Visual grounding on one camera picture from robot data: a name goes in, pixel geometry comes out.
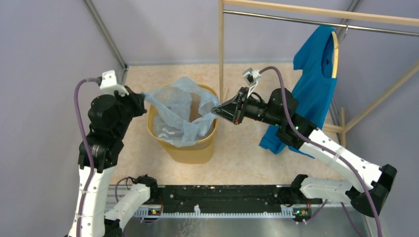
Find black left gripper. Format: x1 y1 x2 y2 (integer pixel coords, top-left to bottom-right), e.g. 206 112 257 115
111 84 147 138

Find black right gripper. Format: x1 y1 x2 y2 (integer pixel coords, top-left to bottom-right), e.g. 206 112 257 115
212 87 283 127

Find light blue plastic trash bag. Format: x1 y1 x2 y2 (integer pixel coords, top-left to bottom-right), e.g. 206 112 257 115
144 77 221 148

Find yellow plastic trash bin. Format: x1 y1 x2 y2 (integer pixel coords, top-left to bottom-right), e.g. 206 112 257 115
147 84 218 164

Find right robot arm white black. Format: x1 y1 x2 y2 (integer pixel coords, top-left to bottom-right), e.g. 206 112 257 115
211 87 397 217

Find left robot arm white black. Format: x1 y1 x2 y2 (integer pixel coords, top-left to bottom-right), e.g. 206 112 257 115
68 87 159 237

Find blue t-shirt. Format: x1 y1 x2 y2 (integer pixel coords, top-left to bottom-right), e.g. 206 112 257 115
259 25 338 159

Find wooden clothes hanger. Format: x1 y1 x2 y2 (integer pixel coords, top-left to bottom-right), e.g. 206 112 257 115
331 24 349 78

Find wooden clothes rack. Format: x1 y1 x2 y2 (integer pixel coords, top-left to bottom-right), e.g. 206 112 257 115
218 0 419 146

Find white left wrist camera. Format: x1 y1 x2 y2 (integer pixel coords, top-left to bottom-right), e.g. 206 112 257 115
99 70 129 97

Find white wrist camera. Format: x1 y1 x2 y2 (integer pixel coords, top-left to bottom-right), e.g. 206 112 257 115
99 70 129 97
242 68 261 98

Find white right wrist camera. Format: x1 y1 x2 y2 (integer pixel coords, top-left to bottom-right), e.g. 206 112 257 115
242 68 261 98

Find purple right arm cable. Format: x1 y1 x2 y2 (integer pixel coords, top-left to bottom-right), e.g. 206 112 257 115
258 66 383 237

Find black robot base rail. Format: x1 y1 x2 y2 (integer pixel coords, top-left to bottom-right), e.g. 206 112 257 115
145 185 323 214

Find white slotted cable duct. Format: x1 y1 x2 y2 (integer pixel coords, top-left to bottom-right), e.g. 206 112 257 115
133 205 312 220

